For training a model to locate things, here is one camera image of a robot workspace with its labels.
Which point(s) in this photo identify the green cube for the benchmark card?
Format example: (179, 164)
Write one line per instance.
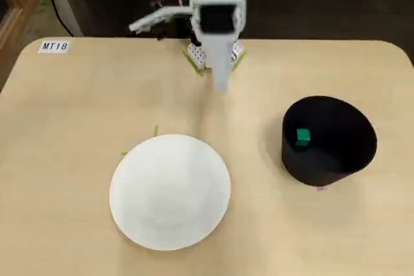
(303, 136)

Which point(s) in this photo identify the black round bin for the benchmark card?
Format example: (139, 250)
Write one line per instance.
(323, 166)

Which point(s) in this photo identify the white paper plate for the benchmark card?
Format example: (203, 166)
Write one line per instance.
(169, 192)

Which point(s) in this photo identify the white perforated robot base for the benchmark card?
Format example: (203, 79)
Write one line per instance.
(198, 53)

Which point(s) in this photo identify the white MT18 label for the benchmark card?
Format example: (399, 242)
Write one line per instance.
(54, 46)

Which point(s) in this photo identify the wooden cabinet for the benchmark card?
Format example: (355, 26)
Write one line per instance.
(16, 4)

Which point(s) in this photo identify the green tape strip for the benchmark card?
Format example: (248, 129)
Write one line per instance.
(240, 61)
(156, 130)
(124, 154)
(195, 67)

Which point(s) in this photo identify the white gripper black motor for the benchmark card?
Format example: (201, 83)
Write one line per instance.
(222, 63)

